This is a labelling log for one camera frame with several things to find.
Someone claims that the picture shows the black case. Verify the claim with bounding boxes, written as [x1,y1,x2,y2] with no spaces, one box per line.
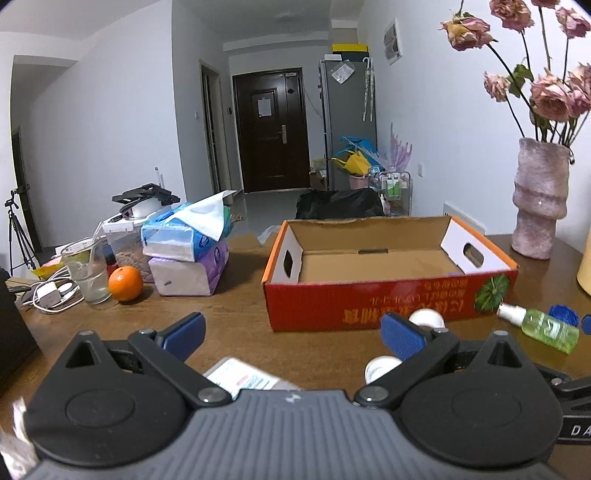
[0,268,40,398]

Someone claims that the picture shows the red orange cardboard box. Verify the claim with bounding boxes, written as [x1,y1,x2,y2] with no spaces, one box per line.
[262,216,519,332]

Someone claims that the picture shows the white charger cable bundle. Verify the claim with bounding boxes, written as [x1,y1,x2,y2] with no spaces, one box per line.
[18,267,86,315]

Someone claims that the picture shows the dark brown entrance door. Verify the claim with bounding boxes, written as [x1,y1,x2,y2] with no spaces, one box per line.
[232,68,311,194]

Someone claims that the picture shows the interior side door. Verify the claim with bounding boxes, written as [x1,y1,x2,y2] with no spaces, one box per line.
[199,60,232,195]

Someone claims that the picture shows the dried pink roses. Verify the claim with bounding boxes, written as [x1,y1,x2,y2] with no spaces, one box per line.
[438,0,591,147]

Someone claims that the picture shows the clear drinking glass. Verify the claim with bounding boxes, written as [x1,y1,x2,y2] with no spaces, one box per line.
[61,236,114,305]

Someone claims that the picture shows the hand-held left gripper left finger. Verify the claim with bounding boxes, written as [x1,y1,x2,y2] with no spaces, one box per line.
[60,311,232,409]

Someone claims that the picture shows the grey refrigerator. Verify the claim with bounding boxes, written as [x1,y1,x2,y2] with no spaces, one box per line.
[318,57,378,191]

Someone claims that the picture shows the white round appliance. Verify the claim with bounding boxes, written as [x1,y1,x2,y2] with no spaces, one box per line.
[122,198,162,220]

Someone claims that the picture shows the clear plastic wrapper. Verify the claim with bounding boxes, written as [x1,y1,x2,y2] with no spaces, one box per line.
[0,398,40,480]

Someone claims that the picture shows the purple feather decoration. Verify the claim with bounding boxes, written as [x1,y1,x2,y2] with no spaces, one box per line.
[388,122,414,174]

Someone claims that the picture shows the white folded umbrella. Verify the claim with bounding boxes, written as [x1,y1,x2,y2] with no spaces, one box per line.
[362,57,376,123]

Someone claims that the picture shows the black bag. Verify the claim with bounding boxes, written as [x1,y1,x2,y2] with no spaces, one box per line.
[295,188,385,220]

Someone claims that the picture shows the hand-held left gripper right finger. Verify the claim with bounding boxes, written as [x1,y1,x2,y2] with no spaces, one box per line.
[353,312,539,410]

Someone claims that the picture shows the pink textured vase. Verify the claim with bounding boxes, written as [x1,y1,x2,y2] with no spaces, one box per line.
[511,137,571,261]

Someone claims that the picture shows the white electrical panel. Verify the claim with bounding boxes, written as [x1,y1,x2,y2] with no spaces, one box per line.
[383,17,404,66]

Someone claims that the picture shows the yellow snack packet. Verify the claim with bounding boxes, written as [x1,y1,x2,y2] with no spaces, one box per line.
[30,262,66,280]

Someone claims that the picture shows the metal trolley cart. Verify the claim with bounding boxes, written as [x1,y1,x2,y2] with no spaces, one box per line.
[378,169,412,217]

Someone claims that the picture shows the white round jar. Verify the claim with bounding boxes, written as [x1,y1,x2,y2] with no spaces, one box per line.
[409,308,447,330]
[364,355,404,384]

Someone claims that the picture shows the green spray bottle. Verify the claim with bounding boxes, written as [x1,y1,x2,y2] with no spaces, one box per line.
[497,303,580,355]

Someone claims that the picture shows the white drinking straw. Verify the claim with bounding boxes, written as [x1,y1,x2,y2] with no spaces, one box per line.
[81,222,105,278]

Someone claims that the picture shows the clear plastic bag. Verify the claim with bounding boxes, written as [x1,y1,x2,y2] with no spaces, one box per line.
[330,62,356,85]

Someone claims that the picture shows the clear plastic food container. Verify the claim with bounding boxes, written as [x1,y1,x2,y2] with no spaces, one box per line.
[102,217,156,282]

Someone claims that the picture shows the orange fruit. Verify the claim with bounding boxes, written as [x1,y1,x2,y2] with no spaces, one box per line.
[108,266,144,302]

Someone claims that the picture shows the white printed packet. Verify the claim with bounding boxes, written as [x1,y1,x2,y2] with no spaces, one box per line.
[203,357,301,400]

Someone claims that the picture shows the blue shopping bag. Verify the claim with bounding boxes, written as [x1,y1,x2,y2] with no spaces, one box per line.
[339,136,384,172]

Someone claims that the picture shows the black tripod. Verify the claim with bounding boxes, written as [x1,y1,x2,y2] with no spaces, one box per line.
[4,184,40,274]

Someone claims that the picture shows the purple tissue pack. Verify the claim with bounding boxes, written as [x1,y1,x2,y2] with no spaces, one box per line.
[148,239,230,296]

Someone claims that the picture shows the blue tissue pack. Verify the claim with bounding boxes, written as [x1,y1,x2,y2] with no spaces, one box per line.
[140,189,230,263]

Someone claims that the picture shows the black folding stand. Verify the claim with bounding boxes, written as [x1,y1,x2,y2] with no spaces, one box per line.
[112,183,181,206]

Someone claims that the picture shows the white charger block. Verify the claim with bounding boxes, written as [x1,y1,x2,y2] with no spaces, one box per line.
[36,281,60,308]

